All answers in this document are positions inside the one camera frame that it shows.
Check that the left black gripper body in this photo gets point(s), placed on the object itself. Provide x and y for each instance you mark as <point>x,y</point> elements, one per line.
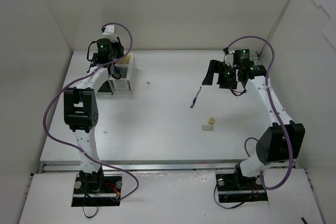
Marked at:
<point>115,69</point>

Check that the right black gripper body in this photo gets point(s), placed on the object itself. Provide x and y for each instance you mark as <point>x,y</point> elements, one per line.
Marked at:
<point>219,74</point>

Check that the blue pen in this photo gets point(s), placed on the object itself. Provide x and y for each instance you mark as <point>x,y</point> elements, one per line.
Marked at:
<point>195,98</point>

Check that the yellow highlighter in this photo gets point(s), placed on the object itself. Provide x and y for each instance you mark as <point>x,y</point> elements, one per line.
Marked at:
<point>126,59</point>

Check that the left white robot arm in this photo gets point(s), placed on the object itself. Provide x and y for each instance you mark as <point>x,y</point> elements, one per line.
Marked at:
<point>81,109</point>

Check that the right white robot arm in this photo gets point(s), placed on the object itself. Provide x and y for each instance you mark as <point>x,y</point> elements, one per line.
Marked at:
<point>282,139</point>

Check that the white slotted container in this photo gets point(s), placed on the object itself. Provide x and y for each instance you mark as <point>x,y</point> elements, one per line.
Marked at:
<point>128,75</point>

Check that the black slotted container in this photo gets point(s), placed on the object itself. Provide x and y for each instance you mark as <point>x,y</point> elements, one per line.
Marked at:
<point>100,70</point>

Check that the yellow eraser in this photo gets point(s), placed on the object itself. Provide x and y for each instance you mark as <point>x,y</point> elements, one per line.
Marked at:
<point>211,120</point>

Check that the white eraser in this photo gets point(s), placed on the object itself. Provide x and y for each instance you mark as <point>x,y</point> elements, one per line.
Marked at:
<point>207,127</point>

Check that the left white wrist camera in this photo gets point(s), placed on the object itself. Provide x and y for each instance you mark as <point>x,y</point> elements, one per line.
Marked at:
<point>108,31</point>

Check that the aluminium rail right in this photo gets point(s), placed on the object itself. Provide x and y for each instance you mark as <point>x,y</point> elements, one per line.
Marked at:
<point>255,57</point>

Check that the aluminium rail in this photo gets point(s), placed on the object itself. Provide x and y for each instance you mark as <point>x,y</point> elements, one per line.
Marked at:
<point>255,57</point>
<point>142,165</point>

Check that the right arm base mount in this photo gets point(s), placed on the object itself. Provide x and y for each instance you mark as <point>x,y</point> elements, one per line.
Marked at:
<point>234,188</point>

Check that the aluminium rail front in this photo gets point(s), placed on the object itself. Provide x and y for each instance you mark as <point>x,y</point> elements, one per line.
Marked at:
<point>142,165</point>

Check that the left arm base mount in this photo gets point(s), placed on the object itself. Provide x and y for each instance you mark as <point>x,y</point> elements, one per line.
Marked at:
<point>96,190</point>

